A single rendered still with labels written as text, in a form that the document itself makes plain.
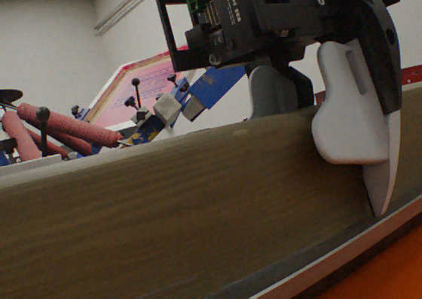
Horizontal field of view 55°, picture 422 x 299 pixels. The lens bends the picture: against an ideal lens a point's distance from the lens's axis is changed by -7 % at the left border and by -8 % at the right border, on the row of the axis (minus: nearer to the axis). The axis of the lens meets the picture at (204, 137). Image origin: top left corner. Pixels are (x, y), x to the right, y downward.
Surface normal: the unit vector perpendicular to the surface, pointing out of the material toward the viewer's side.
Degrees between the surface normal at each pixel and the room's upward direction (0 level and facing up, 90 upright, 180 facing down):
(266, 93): 96
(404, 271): 0
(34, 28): 90
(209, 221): 95
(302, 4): 90
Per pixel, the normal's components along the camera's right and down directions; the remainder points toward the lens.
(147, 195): 0.58, -0.04
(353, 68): -0.78, 0.22
